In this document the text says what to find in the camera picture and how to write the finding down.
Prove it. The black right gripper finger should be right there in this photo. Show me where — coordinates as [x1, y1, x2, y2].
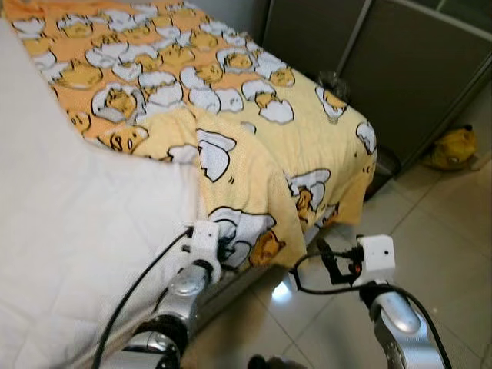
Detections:
[317, 238, 341, 282]

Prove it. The black round bin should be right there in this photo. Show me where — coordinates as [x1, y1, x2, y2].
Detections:
[367, 146, 402, 202]

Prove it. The dark robot foot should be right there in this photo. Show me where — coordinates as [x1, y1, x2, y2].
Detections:
[248, 354, 308, 369]

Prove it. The white quilted bed sheet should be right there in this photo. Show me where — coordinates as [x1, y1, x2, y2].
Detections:
[0, 15, 204, 369]

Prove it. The yellow plush toy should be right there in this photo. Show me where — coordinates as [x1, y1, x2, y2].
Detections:
[425, 125, 476, 171]

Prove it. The yellow cartoon print blanket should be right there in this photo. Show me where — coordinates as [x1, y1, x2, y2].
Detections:
[0, 0, 377, 270]

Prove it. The dark grey wardrobe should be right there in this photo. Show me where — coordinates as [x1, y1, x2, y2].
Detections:
[261, 0, 492, 166]

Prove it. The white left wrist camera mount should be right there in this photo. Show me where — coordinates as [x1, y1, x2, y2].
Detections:
[187, 221, 224, 270]

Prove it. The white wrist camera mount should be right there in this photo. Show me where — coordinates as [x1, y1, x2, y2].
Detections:
[354, 234, 396, 288]
[187, 221, 224, 270]

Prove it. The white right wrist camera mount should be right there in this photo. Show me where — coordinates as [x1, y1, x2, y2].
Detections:
[354, 234, 396, 288]

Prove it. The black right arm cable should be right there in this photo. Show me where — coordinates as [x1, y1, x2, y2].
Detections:
[291, 244, 454, 369]

